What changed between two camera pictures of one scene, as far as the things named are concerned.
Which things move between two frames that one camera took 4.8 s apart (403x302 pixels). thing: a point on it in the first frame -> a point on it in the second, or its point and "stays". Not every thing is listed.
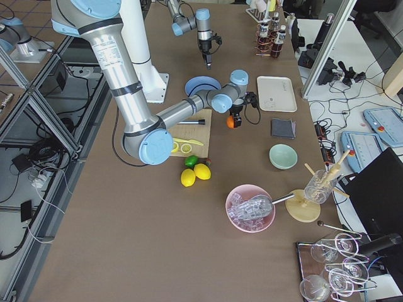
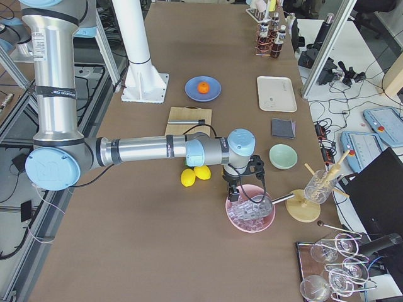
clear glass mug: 320,186 stays
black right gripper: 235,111 -> 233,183
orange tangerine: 230,122 -> 203,87
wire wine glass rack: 330,268 stays
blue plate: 196,82 stays
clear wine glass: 314,288 stays
